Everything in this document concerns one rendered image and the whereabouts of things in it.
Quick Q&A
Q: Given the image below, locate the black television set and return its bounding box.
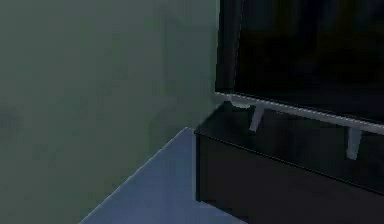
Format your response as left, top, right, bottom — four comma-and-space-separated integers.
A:
214, 0, 384, 161

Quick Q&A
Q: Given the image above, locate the black television stand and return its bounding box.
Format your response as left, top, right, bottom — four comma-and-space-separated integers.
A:
194, 101, 384, 224

